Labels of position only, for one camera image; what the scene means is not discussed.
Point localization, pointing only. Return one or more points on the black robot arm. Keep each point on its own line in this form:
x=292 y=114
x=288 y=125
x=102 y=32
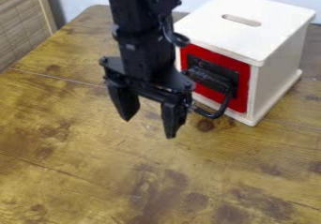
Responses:
x=143 y=14

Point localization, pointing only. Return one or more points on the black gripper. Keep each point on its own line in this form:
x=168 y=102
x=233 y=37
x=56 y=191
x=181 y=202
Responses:
x=143 y=72

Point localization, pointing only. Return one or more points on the red drawer front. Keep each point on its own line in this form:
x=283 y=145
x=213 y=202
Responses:
x=239 y=103

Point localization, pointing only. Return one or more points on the black metal drawer handle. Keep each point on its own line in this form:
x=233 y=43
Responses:
x=219 y=78

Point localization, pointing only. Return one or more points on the white wooden box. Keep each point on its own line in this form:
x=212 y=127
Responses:
x=262 y=33

